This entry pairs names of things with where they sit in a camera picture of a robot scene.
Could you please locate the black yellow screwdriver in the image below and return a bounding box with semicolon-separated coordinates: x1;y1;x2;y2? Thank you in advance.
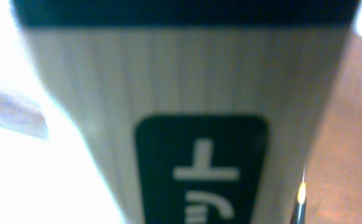
290;168;307;224

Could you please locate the blue white screwdriver box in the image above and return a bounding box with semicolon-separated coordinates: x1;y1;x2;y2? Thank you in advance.
13;0;360;223

